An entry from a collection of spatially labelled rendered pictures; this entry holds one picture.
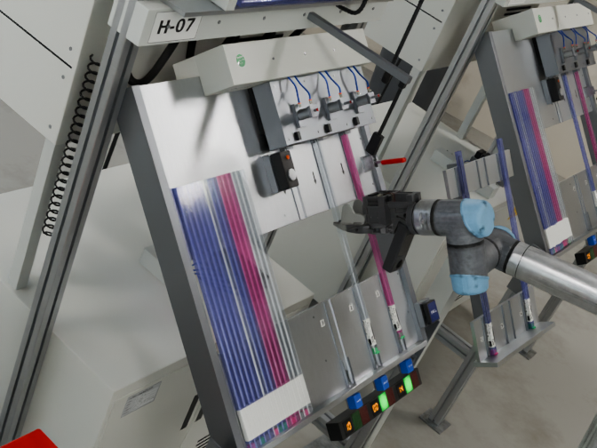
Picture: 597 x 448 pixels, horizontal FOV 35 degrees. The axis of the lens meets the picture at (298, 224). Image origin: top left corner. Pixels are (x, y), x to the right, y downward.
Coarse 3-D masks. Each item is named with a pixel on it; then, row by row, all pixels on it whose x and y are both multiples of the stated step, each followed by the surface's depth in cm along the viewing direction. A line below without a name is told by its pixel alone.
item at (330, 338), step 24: (312, 312) 196; (336, 312) 202; (384, 312) 216; (408, 312) 224; (312, 336) 195; (336, 336) 201; (360, 336) 208; (384, 336) 214; (408, 336) 222; (312, 360) 194; (336, 360) 200; (360, 360) 206; (384, 360) 213; (312, 384) 192; (336, 384) 198
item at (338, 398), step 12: (408, 348) 220; (420, 348) 221; (396, 360) 213; (372, 372) 207; (384, 372) 208; (360, 384) 201; (336, 396) 196; (348, 396) 197; (324, 408) 191; (300, 420) 185; (312, 420) 187; (288, 432) 181; (264, 444) 176; (276, 444) 178
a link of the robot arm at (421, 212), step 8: (424, 200) 193; (432, 200) 192; (416, 208) 192; (424, 208) 191; (416, 216) 191; (424, 216) 190; (416, 224) 192; (424, 224) 191; (424, 232) 192; (432, 232) 191
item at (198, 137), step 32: (160, 96) 173; (192, 96) 180; (224, 96) 187; (160, 128) 172; (192, 128) 178; (224, 128) 185; (256, 128) 193; (192, 160) 177; (224, 160) 184; (256, 160) 191; (256, 192) 189; (288, 192) 197; (320, 192) 205; (352, 192) 214; (288, 224) 195
